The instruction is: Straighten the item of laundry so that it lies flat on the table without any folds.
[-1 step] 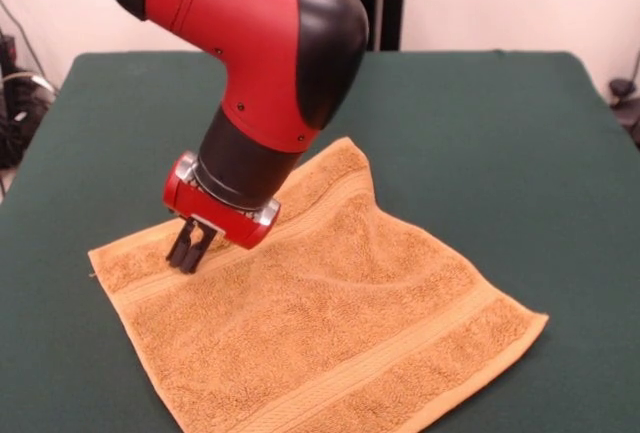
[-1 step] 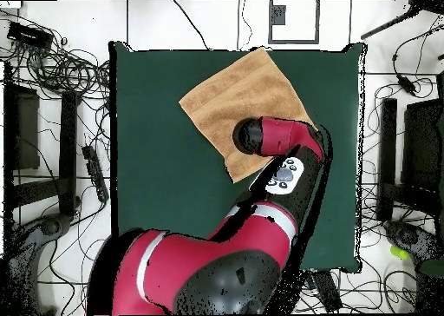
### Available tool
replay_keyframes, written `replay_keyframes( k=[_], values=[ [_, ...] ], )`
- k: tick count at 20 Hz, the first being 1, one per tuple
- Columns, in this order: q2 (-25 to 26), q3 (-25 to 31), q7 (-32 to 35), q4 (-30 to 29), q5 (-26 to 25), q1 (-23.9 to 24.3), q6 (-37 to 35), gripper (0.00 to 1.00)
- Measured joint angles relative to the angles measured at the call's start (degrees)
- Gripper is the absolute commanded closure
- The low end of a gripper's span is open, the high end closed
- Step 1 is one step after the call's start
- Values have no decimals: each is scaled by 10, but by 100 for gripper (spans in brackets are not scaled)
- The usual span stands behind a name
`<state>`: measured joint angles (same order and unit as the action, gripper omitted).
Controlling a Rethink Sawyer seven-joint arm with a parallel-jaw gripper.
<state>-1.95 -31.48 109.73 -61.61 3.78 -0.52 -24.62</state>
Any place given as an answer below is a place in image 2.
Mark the grey black chair base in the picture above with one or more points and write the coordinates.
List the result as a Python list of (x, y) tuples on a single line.
[(48, 227), (406, 236)]

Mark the black rectangular floor box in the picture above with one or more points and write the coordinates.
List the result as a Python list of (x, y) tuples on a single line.
[(327, 291)]

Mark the black network switch box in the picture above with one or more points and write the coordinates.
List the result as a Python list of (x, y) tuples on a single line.
[(29, 34)]

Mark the black power adapter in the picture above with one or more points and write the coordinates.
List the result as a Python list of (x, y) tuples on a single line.
[(406, 85)]

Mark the orange terry towel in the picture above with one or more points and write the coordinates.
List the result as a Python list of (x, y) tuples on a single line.
[(236, 93)]

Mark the grey square floor frame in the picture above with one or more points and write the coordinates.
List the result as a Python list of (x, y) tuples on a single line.
[(270, 21)]

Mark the dark green floor object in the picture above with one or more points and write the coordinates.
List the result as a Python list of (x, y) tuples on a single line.
[(432, 268)]

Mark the yellow-green ball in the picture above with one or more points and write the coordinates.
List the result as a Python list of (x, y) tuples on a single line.
[(399, 252)]

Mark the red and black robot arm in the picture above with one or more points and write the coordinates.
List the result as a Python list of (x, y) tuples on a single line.
[(208, 267)]

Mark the black power strip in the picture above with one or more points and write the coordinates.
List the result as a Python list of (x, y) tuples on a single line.
[(95, 172)]

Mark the dark green table cloth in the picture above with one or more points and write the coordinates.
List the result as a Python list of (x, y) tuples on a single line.
[(156, 156)]

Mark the black metal frame stand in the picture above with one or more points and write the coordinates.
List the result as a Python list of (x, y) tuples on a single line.
[(423, 146), (67, 149)]

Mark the black tripod pole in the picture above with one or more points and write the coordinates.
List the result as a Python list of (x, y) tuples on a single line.
[(388, 26)]

